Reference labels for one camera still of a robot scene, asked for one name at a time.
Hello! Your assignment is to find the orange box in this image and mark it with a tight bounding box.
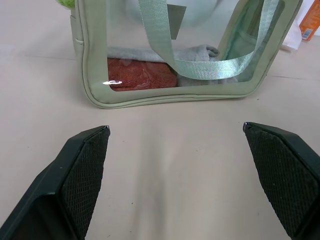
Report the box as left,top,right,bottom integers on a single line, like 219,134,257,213
298,0,320,42

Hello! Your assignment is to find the red towel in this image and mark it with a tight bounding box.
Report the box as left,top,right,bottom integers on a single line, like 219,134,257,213
106,57,179,92

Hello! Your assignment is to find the grey towel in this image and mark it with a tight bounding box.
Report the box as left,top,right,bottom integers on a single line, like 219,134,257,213
106,43,238,87

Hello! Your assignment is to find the clear green-trimmed tote bag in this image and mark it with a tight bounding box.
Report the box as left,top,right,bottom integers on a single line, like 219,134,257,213
70,0,304,110

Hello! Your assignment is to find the lime green fuzzy object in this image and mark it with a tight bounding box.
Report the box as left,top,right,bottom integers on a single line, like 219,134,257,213
55,0,77,8

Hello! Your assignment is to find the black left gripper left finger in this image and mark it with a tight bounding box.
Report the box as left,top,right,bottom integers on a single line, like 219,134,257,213
0,124,111,240

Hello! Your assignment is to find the white paper packet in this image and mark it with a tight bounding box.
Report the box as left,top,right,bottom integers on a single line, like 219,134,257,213
282,21,304,53

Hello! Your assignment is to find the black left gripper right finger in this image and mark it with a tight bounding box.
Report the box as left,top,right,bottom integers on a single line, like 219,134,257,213
242,121,320,240

